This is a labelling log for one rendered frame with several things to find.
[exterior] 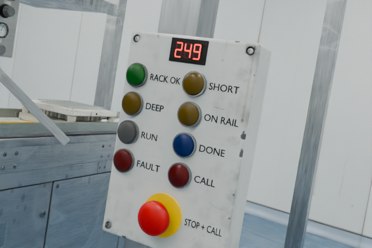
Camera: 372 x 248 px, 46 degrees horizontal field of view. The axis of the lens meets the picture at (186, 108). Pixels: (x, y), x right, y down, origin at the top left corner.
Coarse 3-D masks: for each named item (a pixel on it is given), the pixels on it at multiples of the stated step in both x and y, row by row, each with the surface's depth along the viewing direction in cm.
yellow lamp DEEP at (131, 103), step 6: (126, 96) 54; (132, 96) 54; (138, 96) 54; (126, 102) 54; (132, 102) 54; (138, 102) 53; (126, 108) 54; (132, 108) 54; (138, 108) 53; (132, 114) 54
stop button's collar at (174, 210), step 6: (150, 198) 53; (156, 198) 52; (162, 198) 52; (168, 198) 52; (168, 204) 51; (174, 204) 51; (168, 210) 51; (174, 210) 51; (180, 210) 51; (174, 216) 51; (180, 216) 51; (174, 222) 51; (180, 222) 51; (186, 222) 51; (192, 222) 50; (168, 228) 51; (174, 228) 51; (216, 228) 49; (162, 234) 52; (168, 234) 51; (216, 234) 49
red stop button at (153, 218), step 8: (152, 200) 51; (144, 208) 50; (152, 208) 50; (160, 208) 49; (144, 216) 50; (152, 216) 49; (160, 216) 49; (168, 216) 49; (144, 224) 50; (152, 224) 49; (160, 224) 49; (168, 224) 50; (152, 232) 50; (160, 232) 49
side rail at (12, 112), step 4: (0, 108) 148; (4, 108) 150; (8, 108) 151; (12, 108) 153; (16, 108) 154; (20, 108) 156; (0, 112) 148; (4, 112) 150; (8, 112) 151; (12, 112) 153; (16, 112) 154; (0, 116) 148; (4, 116) 150; (8, 116) 152; (12, 116) 153; (16, 116) 155; (116, 116) 208
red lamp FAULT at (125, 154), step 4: (120, 152) 54; (124, 152) 54; (128, 152) 54; (116, 156) 54; (120, 156) 54; (124, 156) 54; (128, 156) 54; (116, 160) 54; (120, 160) 54; (124, 160) 54; (128, 160) 54; (116, 164) 54; (120, 164) 54; (124, 164) 54; (128, 164) 54; (120, 168) 54; (124, 168) 54; (128, 168) 54
